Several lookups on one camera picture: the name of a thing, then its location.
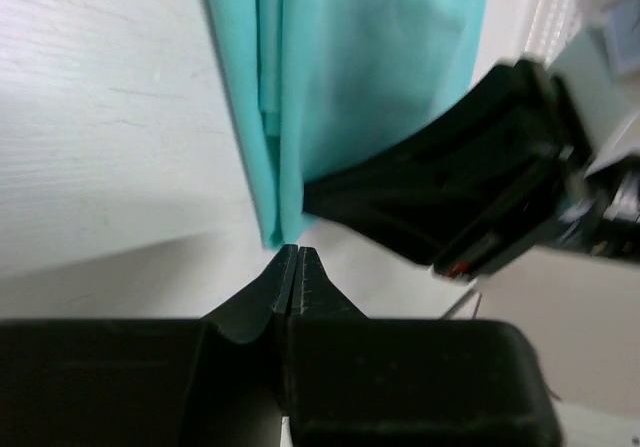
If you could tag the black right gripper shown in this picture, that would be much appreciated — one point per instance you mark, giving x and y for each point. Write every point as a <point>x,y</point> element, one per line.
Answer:
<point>473,187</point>

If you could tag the teal t shirt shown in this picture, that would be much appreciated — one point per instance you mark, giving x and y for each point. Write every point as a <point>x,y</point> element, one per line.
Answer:
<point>318,85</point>

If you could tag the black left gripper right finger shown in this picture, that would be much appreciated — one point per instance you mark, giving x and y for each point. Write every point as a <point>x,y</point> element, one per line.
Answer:
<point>356,381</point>

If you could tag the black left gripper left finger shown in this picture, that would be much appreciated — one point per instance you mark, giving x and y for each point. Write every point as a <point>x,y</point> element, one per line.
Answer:
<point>208,381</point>

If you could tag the white plastic basket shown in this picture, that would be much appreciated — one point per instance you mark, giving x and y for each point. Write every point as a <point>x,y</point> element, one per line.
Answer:
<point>553,24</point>

